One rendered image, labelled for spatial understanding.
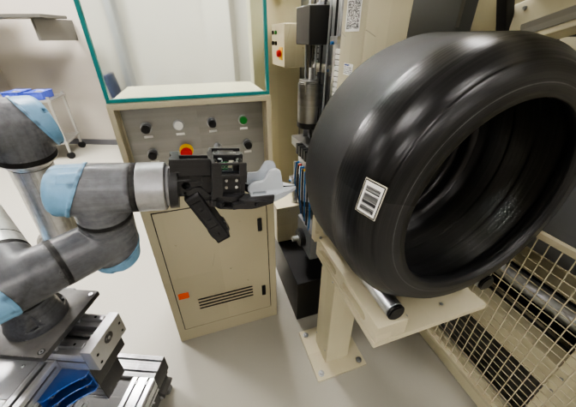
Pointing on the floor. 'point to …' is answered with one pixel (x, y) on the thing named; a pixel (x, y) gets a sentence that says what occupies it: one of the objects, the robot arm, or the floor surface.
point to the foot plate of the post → (324, 370)
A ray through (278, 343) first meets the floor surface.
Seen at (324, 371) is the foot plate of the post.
